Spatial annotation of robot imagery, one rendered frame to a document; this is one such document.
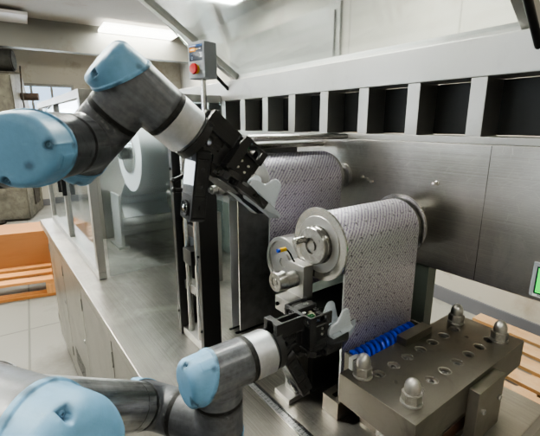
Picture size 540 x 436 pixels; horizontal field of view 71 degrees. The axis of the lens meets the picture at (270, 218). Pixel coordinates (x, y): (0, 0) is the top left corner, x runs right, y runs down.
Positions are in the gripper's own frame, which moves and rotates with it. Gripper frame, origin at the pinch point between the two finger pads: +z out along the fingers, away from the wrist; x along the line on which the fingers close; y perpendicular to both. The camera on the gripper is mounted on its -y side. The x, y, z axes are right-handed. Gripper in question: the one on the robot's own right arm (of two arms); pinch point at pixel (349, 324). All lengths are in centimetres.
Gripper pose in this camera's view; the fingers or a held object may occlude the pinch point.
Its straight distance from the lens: 81.2
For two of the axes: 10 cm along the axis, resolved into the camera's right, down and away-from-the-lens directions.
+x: -5.9, -1.9, 7.8
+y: 0.0, -9.7, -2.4
